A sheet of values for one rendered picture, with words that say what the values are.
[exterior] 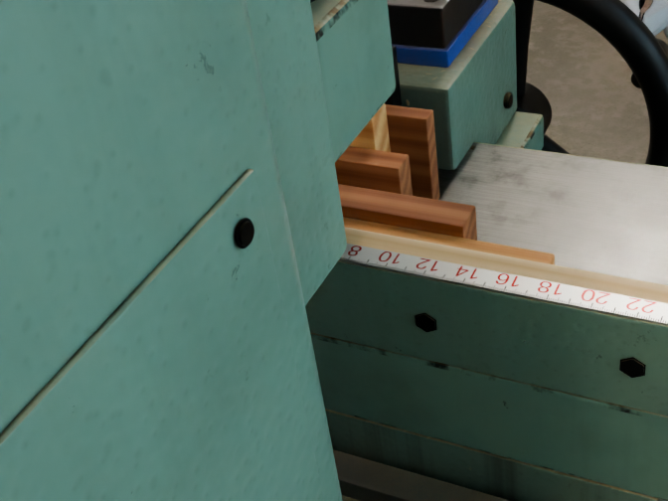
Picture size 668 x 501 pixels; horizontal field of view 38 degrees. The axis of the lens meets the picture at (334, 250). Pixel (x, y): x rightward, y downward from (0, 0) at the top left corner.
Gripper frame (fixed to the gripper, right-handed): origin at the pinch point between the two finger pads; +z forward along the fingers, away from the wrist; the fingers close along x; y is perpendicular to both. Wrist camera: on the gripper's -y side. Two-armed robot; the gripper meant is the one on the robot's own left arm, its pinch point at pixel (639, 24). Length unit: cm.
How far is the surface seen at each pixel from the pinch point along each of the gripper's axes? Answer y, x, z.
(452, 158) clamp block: -15.5, 5.8, 23.0
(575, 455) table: -20.0, -7.4, 39.8
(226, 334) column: -49, -1, 45
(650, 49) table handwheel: -4.8, -2.3, 5.4
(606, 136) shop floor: 138, 25, -65
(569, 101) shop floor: 146, 37, -76
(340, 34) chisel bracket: -35.0, 6.4, 27.4
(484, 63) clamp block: -15.7, 6.0, 15.7
